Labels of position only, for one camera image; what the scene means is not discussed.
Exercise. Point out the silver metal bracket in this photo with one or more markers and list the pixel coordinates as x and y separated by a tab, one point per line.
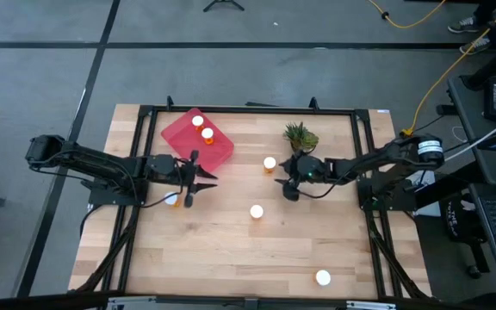
132	303
370	306

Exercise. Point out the black side desk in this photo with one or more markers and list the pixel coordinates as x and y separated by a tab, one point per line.
472	116

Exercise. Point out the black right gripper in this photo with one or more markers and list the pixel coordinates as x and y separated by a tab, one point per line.
310	172

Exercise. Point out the pink plastic basket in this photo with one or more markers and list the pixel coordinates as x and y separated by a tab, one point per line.
187	142

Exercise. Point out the black metal table frame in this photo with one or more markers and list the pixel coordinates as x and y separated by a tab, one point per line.
252	109

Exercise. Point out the person's shoe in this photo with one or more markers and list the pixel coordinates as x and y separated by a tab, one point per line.
475	45
463	25

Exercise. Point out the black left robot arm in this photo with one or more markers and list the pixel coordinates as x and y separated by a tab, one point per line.
93	161

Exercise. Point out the black bag white lettering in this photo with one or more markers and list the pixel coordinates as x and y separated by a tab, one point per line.
456	224

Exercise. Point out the orange pill bottle white cap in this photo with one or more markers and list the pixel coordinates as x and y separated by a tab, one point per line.
197	121
269	163
256	211
207	133
323	277
171	198

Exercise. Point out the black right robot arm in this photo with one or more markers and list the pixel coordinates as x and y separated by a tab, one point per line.
373	161

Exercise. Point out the potted succulent plant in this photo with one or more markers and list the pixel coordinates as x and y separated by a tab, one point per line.
301	137

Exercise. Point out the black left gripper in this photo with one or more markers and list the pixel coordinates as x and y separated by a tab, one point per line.
164	169

